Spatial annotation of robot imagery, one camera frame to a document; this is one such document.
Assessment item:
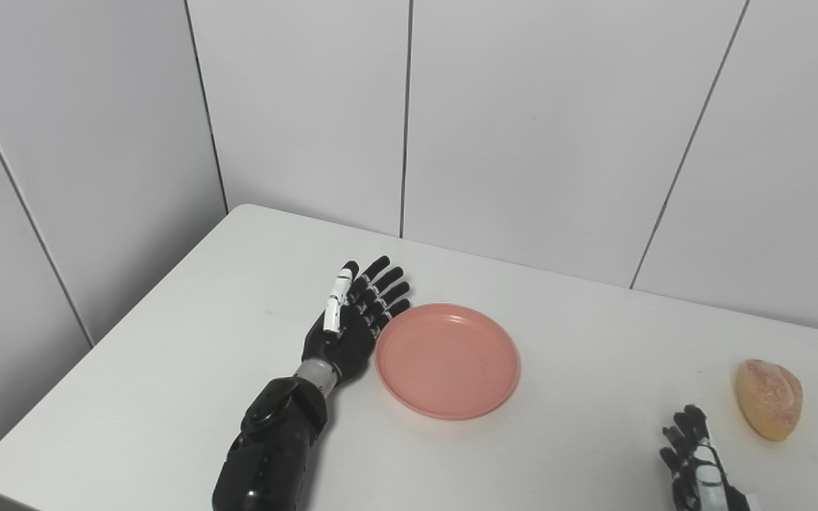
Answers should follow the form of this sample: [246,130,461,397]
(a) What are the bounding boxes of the brown bread roll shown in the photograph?
[735,358,804,442]

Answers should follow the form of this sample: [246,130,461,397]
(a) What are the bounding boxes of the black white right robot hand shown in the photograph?
[660,405,761,511]

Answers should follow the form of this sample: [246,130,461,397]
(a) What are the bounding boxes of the pink round plate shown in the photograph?
[374,303,522,421]

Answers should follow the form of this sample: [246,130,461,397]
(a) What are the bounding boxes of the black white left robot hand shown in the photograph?
[301,255,412,388]

